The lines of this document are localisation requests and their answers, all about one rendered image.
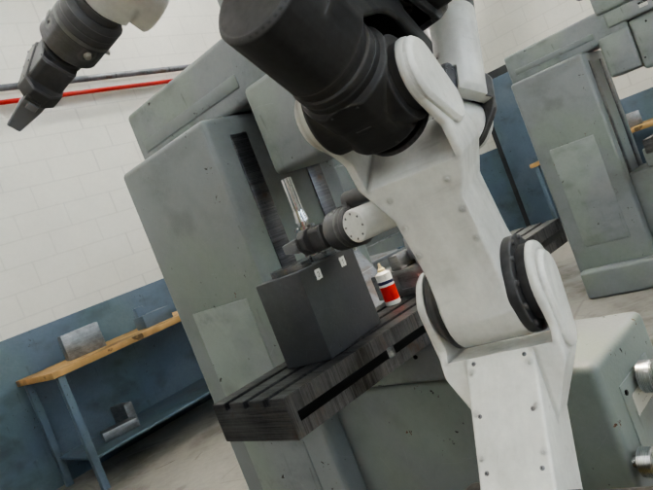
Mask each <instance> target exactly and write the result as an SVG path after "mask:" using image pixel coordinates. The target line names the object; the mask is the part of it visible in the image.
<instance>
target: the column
mask: <svg viewBox="0 0 653 490"><path fill-rule="evenodd" d="M288 177H292V181H293V184H294V186H295V189H296V191H297V194H298V196H299V199H300V202H301V204H302V207H303V209H304V211H305V212H306V214H307V216H308V218H309V219H308V223H309V224H310V223H313V222H314V223H315V225H317V224H320V223H322V222H323V221H324V218H325V216H326V214H327V213H328V212H330V211H332V210H334V209H335V208H337V207H340V206H342V203H341V199H340V198H341V194H342V193H344V189H343V187H342V184H341V182H340V179H339V177H338V174H337V171H336V169H335V166H334V164H333V161H332V159H331V160H328V161H325V162H321V163H318V164H314V165H311V166H308V167H304V168H301V169H298V170H295V171H292V172H289V173H285V174H279V173H277V172H276V170H275V168H274V165H273V163H272V160H271V158H270V155H269V153H268V151H267V148H266V146H265V143H264V141H263V138H262V136H261V133H260V130H259V128H258V124H257V121H256V119H255V116H254V114H253V112H248V113H242V114H237V115H232V116H226V117H221V118H216V119H211V120H206V121H202V122H199V123H197V124H196V125H194V126H193V127H192V128H190V129H189V130H187V131H186V132H184V133H183V134H182V135H180V136H179V137H177V138H176V139H174V140H173V141H172V142H170V143H169V144H167V145H166V146H164V147H163V148H161V149H160V150H159V151H157V152H156V153H154V154H153V155H151V156H150V157H148V158H147V159H145V160H144V161H142V162H141V163H140V164H138V165H137V166H135V167H134V168H132V169H131V170H130V171H128V172H127V173H125V175H124V177H123V179H124V181H125V183H126V186H127V188H128V191H129V193H130V196H131V198H132V201H133V203H134V206H135V208H136V211H137V213H138V216H139V218H140V221H141V223H142V225H143V228H144V230H145V233H146V234H147V237H148V239H149V242H150V244H151V247H152V249H153V252H154V254H155V258H156V261H157V263H158V266H159V268H160V271H161V273H162V275H163V278H164V280H165V283H166V285H167V288H168V290H169V293H170V295H171V297H172V299H173V302H174V304H175V307H176V309H177V312H178V314H179V317H180V319H181V321H182V324H183V326H184V329H185V331H186V334H187V336H188V339H189V343H190V345H191V348H192V350H193V353H194V355H195V358H196V360H197V362H198V364H199V367H200V369H201V371H202V374H203V376H204V379H205V381H206V384H207V386H208V389H209V391H210V394H211V396H212V399H213V401H214V403H217V402H219V401H220V400H222V399H224V398H225V397H227V396H229V395H230V394H232V393H234V392H235V391H237V390H239V389H240V388H242V387H244V386H245V385H247V384H249V383H250V382H252V381H254V380H255V379H257V378H259V377H260V376H262V375H264V374H265V373H267V372H269V371H270V370H272V369H274V368H275V367H277V366H278V365H280V364H282V363H283V362H285V359H284V356H283V354H282V351H281V349H280V346H279V344H278V341H277V339H276V336H275V334H274V331H273V330H272V327H271V325H270V322H269V320H268V317H267V315H266V312H265V310H264V307H263V305H262V302H261V300H260V297H259V295H258V291H257V286H258V285H260V284H262V283H264V282H266V281H268V280H270V279H272V277H271V274H270V273H272V272H274V271H276V270H278V269H280V268H283V267H285V266H287V265H290V264H292V263H297V261H298V260H300V259H302V258H305V256H304V254H303V253H299V254H293V255H285V253H284V250H283V246H284V245H286V244H288V243H289V242H291V241H292V240H294V239H296V237H297V235H296V233H295V229H296V228H299V225H298V224H296V223H295V219H294V214H293V211H292V207H291V205H290V202H289V200H288V197H287V195H286V192H285V190H284V187H283V185H282V182H281V180H283V179H286V178H288ZM230 444H231V446H232V449H233V451H234V454H235V456H236V459H237V461H238V464H239V466H240V468H241V471H242V473H243V475H244V477H245V480H246V482H247V485H248V487H249V490H367V488H366V486H365V483H364V481H363V478H362V475H361V471H360V469H359V466H358V464H357V461H356V459H355V456H354V454H353V451H352V449H351V446H350V444H349V441H348V440H347V437H346V434H345V432H344V429H343V427H342V424H341V422H340V419H339V417H338V414H337V413H335V414H334V415H333V416H331V417H330V418H329V419H327V420H326V421H325V422H324V423H323V424H322V425H320V426H319V427H317V428H316V429H315V430H313V431H312V432H311V433H309V434H308V435H307V436H305V437H304V438H302V439H301V440H274V441H231V442H230Z"/></svg>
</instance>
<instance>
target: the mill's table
mask: <svg viewBox="0 0 653 490"><path fill-rule="evenodd" d="M510 233H511V235H512V234H520V235H521V236H522V237H523V238H524V239H525V240H529V241H530V240H536V241H538V242H539V243H540V244H541V245H542V246H543V248H544V249H545V250H546V251H547V252H549V253H550V254H552V253H553V252H554V251H556V250H557V249H558V248H560V247H561V246H563V245H564V244H565V243H567V237H566V234H565V231H564V229H563V226H562V223H561V221H560V218H557V219H553V220H549V221H546V222H545V223H539V224H535V225H531V226H528V227H526V228H524V227H522V228H518V229H515V230H511V231H510ZM400 299H401V302H400V303H398V304H395V305H392V306H387V305H386V303H385V302H383V303H382V304H380V305H378V306H377V307H375V308H376V310H377V313H378V316H379V318H380V321H381V322H380V323H379V324H378V325H377V326H375V327H374V328H373V329H371V330H370V331H369V332H367V333H366V334H365V335H363V336H362V337H361V338H359V339H358V340H357V341H355V342H354V343H353V344H352V345H350V346H349V347H348V348H346V349H345V350H344V351H342V352H341V353H340V354H338V355H337V356H336V357H335V358H333V359H332V360H328V361H323V362H319V363H315V364H311V365H306V366H302V367H294V368H288V367H287V364H286V362H283V363H282V364H280V365H278V366H277V367H275V368H274V369H272V370H270V371H269V372H267V373H265V374H264V375H262V376H260V377H259V378H257V379H255V380H254V381H252V382H250V383H249V384H247V385H245V386H244V387H242V388H240V389H239V390H237V391H235V392H234V393H232V394H230V395H229V396H227V397H225V398H224V399H222V400H220V401H219V402H216V403H215V404H213V408H214V410H215V413H216V415H217V418H218V420H219V423H220V425H221V428H222V430H223V434H224V436H225V439H226V441H274V440H301V439H302V438H304V437H305V436H307V435H308V434H309V433H311V432H312V431H313V430H315V429H316V428H317V427H319V426H320V425H322V424H323V423H324V422H325V421H326V420H327V419H329V418H330V417H331V416H333V415H334V414H335V413H337V412H338V411H339V410H341V409H342V408H343V407H345V406H346V405H347V404H349V403H351V402H352V401H353V400H355V399H356V398H357V397H359V396H360V395H361V394H363V393H364V392H365V391H367V390H368V389H369V388H371V387H372V386H373V385H375V384H376V383H377V382H379V381H380V380H382V379H383V378H384V377H386V376H387V375H388V374H390V373H391V372H392V371H394V370H395V369H396V368H398V367H399V366H401V365H402V364H403V363H405V362H406V361H407V360H409V359H410V358H412V357H413V356H414V355H416V354H417V353H418V352H420V351H421V350H422V349H424V348H425V347H426V346H428V345H429V344H430V343H431V341H430V338H429V335H428V333H427V331H426V329H425V327H424V325H423V322H422V320H421V318H420V315H419V312H418V309H417V304H416V294H413V295H409V296H404V297H400Z"/></svg>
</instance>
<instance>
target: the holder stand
mask: <svg viewBox="0 0 653 490"><path fill-rule="evenodd" d="M270 274H271V277H272V279H270V280H268V281H266V282H264V283H262V284H260V285H258V286H257V291H258V295H259V297H260V300H261V302H262V305H263V307H264V310H265V312H266V315H267V317H268V320H269V322H270V325H271V327H272V330H273V331H274V334H275V336H276V339H277V341H278V344H279V346H280V349H281V351H282V354H283V356H284V359H285V361H286V364H287V367H288V368H298V367H302V366H306V365H311V364H315V363H319V362H323V361H328V360H332V359H333V358H335V357H336V356H337V355H338V354H340V353H341V352H342V351H344V350H345V349H346V348H348V347H349V346H350V345H352V344H353V343H354V342H355V341H357V340H358V339H359V338H361V337H362V336H363V335H365V334H366V333H367V332H369V331H370V330H371V329H373V328H374V327H375V326H377V325H378V324H379V323H380V322H381V321H380V318H379V316H378V313H377V310H376V308H375V305H374V303H373V300H372V298H371V295H370V292H369V290H368V288H367V286H366V283H365V281H364V278H363V276H362V273H361V269H360V266H359V264H358V261H357V259H356V256H355V253H354V251H353V248H352V249H349V250H345V251H339V250H338V251H335V249H334V248H332V247H330V248H327V249H325V250H324V251H322V252H321V253H319V254H316V255H313V256H311V257H308V258H302V259H300V260H298V261H297V262H295V263H292V264H290V265H287V266H285V267H283V268H280V269H278V270H276V271H274V272H272V273H270Z"/></svg>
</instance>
